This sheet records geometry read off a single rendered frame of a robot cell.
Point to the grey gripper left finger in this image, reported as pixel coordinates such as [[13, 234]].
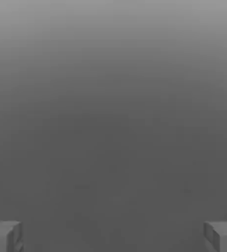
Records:
[[3, 237]]

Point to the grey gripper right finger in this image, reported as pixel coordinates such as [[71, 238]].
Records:
[[224, 237]]

